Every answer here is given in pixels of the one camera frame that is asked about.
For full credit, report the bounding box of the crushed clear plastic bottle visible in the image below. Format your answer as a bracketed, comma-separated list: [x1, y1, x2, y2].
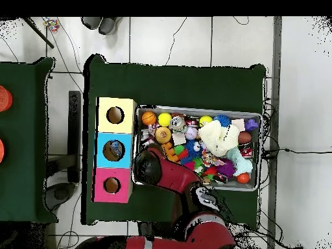
[108, 140, 124, 160]

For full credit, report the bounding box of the cream waffle cloth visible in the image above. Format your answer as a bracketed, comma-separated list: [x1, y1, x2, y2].
[198, 119, 241, 158]

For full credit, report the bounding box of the wooden box with three holes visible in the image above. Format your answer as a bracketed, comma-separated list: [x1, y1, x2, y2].
[91, 96, 137, 204]

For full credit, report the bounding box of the opened silver drink can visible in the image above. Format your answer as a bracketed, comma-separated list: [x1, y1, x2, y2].
[169, 115, 187, 133]

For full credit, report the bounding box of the white baseball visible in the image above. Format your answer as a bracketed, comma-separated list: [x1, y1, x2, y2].
[184, 126, 198, 141]

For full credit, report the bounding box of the orange toy basketball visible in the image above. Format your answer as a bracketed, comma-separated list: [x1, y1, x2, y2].
[141, 110, 157, 126]

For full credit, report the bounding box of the blue spiky ball with eyes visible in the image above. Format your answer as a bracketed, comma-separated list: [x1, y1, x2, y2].
[213, 114, 232, 127]

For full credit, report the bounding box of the purple spiky rubber ball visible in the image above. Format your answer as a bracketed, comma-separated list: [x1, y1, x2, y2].
[216, 158, 236, 179]

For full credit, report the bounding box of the plain wooden block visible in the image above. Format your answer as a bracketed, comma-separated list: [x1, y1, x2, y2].
[231, 118, 246, 132]

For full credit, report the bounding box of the mint knitted cloth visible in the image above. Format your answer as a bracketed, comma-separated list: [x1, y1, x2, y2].
[228, 146, 254, 177]

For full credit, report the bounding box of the brown toy football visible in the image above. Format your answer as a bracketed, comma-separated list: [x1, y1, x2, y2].
[237, 131, 252, 145]

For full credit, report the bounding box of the black upright panel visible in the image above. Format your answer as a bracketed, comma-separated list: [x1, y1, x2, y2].
[67, 90, 82, 184]

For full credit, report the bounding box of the person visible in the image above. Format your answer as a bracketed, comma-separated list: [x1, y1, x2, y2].
[81, 16, 123, 36]

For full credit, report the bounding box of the side table with green cloth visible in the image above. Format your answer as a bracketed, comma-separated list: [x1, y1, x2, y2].
[0, 57, 58, 224]

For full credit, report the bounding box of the bag of colourful beads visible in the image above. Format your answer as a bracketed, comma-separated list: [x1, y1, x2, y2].
[42, 18, 61, 34]

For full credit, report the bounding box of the black rod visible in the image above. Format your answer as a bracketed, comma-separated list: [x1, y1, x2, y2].
[22, 17, 55, 49]

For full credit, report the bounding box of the orange ridged cup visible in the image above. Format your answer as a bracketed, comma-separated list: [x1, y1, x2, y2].
[0, 85, 13, 113]

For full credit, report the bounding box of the shallow wire mesh bin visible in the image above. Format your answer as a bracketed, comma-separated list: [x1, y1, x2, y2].
[131, 104, 263, 192]

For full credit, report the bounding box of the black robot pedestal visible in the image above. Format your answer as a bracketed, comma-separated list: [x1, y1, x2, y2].
[137, 221, 177, 237]

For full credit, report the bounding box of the black cable with plug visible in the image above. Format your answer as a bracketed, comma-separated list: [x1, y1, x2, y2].
[261, 147, 332, 160]

